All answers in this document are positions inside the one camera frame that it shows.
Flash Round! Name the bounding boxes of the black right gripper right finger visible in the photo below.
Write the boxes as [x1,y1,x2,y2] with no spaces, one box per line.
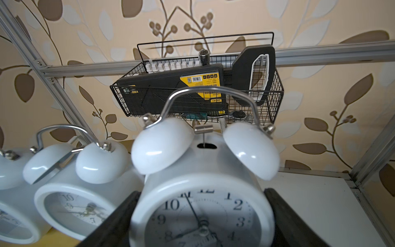
[264,188,328,247]

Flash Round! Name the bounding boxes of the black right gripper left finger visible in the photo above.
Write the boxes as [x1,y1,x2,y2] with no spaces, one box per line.
[78,191,141,247]

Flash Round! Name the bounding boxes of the white round clock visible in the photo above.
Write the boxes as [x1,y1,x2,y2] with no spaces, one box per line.
[23,124,144,240]
[1,148,51,245]
[129,86,280,247]

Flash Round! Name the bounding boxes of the wooden two-tier shelf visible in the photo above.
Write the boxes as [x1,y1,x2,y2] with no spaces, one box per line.
[1,228,81,247]

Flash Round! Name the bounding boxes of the black handled saw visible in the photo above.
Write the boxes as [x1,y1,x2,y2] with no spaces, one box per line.
[231,45,276,106]

